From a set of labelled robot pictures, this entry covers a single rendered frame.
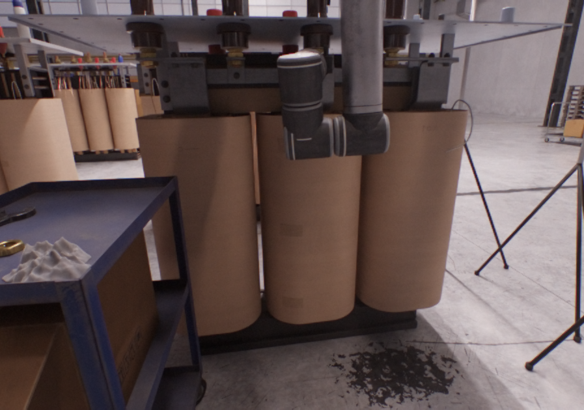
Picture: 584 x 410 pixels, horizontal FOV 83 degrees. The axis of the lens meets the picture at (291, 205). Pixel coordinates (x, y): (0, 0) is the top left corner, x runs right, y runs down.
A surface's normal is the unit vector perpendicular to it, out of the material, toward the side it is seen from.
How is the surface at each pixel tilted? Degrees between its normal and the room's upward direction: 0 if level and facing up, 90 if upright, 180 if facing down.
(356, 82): 92
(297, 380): 0
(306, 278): 90
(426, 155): 90
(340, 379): 0
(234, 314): 90
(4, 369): 26
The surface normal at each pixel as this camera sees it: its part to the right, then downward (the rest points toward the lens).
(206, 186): 0.16, 0.31
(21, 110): 0.65, 0.23
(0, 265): -0.02, -0.95
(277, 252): -0.54, 0.28
